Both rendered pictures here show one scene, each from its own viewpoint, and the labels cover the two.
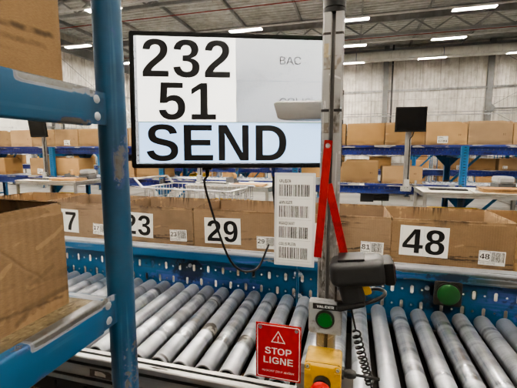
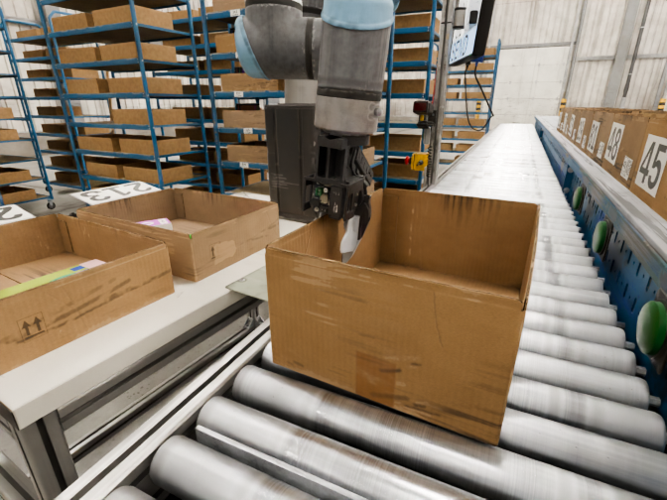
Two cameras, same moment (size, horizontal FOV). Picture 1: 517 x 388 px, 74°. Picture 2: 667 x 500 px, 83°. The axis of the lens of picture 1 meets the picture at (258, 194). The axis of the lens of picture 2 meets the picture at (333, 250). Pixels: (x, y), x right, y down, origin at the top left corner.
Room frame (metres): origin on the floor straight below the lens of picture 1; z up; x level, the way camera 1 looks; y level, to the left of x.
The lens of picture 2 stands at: (0.56, -1.88, 1.08)
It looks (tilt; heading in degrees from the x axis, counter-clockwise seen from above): 21 degrees down; 100
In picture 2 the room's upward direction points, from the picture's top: straight up
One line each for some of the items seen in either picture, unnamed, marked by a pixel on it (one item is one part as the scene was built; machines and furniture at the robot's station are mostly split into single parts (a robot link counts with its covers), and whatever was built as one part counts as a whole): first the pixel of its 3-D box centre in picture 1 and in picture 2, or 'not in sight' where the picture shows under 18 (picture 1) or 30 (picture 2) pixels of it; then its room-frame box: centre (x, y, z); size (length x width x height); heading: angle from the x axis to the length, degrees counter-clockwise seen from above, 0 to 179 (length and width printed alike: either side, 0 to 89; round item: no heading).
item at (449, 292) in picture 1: (448, 295); (576, 197); (1.10, -0.64, 0.81); 0.07 x 0.01 x 0.07; 75
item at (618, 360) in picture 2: not in sight; (456, 328); (0.67, -1.30, 0.72); 0.52 x 0.05 x 0.05; 165
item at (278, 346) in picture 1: (291, 353); not in sight; (0.70, -0.07, 0.85); 0.16 x 0.01 x 0.13; 75
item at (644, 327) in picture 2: not in sight; (648, 326); (0.89, -1.39, 0.81); 0.07 x 0.01 x 0.07; 75
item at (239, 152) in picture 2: not in sight; (267, 151); (-0.28, 0.50, 0.79); 0.40 x 0.30 x 0.10; 166
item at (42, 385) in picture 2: not in sight; (192, 245); (0.04, -1.04, 0.74); 1.00 x 0.58 x 0.03; 69
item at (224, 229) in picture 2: not in sight; (183, 225); (0.04, -1.06, 0.80); 0.38 x 0.28 x 0.10; 161
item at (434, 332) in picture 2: not in sight; (420, 274); (0.60, -1.33, 0.83); 0.39 x 0.29 x 0.17; 71
